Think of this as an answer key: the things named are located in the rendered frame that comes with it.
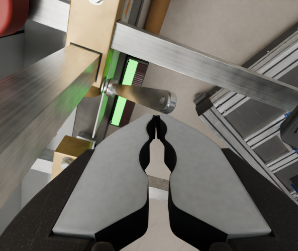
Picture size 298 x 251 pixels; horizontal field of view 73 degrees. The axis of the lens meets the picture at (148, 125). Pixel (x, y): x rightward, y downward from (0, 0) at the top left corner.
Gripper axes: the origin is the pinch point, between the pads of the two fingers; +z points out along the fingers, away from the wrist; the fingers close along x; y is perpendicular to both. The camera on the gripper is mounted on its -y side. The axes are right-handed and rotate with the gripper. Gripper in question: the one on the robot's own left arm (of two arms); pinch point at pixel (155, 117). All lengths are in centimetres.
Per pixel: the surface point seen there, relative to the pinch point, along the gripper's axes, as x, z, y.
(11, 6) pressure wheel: -13.1, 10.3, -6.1
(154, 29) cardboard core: 1, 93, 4
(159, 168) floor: 4, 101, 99
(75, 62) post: -7.4, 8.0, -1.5
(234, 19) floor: 40, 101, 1
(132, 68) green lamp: -4.3, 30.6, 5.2
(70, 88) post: -6.4, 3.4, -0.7
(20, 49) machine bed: -30.6, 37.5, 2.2
